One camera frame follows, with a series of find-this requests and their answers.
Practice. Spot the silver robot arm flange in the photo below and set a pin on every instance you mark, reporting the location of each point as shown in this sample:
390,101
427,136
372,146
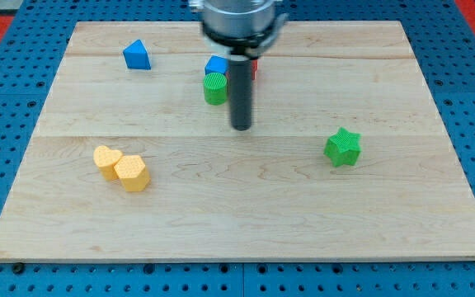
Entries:
239,29

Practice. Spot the green star block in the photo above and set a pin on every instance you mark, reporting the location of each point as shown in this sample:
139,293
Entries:
343,148

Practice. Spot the green cylinder block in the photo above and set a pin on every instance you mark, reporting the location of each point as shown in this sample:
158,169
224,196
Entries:
215,88

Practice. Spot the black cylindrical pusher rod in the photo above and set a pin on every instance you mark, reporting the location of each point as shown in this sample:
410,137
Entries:
240,93

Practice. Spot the blue cube block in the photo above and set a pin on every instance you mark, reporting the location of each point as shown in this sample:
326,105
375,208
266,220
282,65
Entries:
216,64

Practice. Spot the red block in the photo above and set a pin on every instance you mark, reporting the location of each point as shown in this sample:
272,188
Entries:
254,68

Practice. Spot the yellow hexagon block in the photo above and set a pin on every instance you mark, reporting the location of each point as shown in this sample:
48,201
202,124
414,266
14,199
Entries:
133,173

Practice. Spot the wooden board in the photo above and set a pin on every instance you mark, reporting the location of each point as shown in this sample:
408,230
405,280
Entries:
267,194

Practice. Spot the yellow heart block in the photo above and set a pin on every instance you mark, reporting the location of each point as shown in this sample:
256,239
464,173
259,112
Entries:
105,159

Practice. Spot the blue triangle block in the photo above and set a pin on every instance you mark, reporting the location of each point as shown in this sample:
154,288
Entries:
136,56

